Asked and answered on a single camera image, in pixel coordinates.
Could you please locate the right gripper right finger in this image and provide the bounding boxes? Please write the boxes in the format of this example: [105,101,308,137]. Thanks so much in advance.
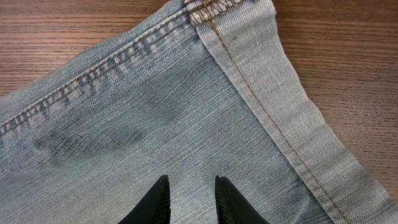
[215,175,269,224]

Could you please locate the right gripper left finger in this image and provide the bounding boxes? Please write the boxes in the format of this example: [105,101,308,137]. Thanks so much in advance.
[118,175,171,224]

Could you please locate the light blue denim shorts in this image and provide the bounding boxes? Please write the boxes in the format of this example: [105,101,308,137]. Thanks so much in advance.
[1,1,397,223]

